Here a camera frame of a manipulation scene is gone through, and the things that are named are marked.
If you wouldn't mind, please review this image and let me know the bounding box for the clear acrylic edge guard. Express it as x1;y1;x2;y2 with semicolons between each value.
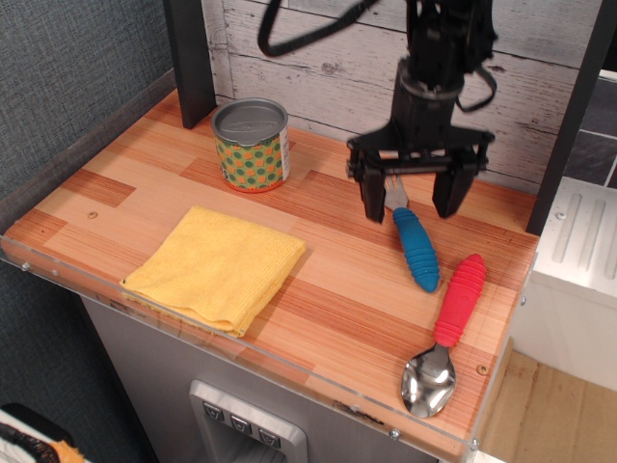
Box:
1;236;478;462

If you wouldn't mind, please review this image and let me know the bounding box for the dark right post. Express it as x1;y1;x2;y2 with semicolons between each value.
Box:
525;0;616;236

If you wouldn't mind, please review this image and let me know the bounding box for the black braided cable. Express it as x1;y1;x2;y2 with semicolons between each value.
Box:
256;0;382;58

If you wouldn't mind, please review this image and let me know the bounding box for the yellow folded cloth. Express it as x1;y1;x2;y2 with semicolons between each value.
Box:
121;205;307;338

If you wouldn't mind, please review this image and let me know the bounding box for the red handled spoon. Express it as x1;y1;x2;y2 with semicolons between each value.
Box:
401;254;487;419

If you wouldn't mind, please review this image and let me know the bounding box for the dark post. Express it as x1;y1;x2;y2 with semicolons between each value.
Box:
525;0;616;236
163;0;217;129

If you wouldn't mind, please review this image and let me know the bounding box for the grey toy fridge front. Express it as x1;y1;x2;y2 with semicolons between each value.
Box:
83;299;435;462

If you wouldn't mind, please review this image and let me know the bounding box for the orange black object corner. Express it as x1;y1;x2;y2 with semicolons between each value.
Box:
1;403;88;462

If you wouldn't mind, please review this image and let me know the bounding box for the white toy sink unit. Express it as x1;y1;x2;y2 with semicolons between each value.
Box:
508;69;617;392

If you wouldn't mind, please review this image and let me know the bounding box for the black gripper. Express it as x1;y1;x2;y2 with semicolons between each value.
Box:
347;57;495;224

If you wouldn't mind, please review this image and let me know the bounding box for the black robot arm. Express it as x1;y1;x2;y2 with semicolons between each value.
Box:
348;1;496;223

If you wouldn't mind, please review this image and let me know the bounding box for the green orange dotted can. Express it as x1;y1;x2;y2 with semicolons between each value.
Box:
211;97;290;193

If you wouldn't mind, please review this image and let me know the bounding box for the blue handled fork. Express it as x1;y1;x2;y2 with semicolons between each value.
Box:
385;176;441;293

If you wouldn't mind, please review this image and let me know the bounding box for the silver dispenser panel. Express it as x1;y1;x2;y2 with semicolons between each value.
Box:
189;380;309;462

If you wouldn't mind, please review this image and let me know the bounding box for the dark left post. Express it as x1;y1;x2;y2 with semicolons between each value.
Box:
163;0;217;129

